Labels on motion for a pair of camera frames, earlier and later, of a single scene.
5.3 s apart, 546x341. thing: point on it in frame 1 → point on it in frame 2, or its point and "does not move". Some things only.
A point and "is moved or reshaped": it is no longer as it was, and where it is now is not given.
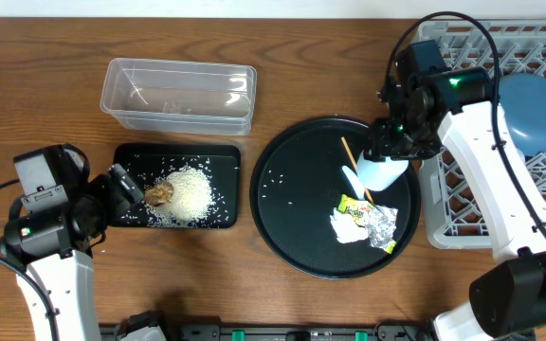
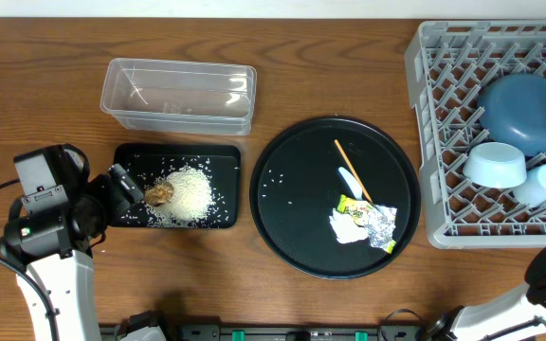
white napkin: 346,229 does not move
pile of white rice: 190,203 does not move
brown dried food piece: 159,194 does not move
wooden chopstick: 355,166 is moved or reshaped
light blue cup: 379,176 → 542,182
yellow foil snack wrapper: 379,221 does not move
